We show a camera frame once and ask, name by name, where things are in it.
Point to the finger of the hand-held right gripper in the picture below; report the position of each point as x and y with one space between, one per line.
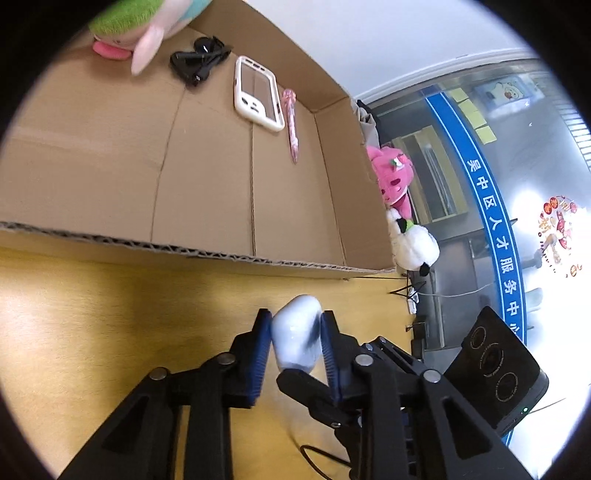
309 392
397 353

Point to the white computer mouse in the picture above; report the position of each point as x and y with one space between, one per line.
293 332

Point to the yellow sticky note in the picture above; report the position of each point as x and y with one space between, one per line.
467 107
459 94
475 119
485 134

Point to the blue window banner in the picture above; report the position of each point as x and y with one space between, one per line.
489 207

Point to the brown cardboard box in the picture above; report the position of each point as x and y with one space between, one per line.
115 161

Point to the colourful round window decal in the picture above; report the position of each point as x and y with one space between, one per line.
558 230

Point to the grey cloth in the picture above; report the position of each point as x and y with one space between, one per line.
369 124

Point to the white plush toy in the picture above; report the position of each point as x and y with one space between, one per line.
413 244

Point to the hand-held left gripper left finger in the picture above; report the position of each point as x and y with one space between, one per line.
261 355

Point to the white handheld game console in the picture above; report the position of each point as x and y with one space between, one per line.
256 92

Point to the pink pen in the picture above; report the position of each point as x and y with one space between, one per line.
292 129

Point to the cartoon window poster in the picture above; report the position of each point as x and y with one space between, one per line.
505 92

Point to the green pink blue plush toy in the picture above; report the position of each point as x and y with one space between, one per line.
134 18

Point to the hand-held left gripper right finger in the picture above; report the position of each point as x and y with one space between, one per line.
330 355

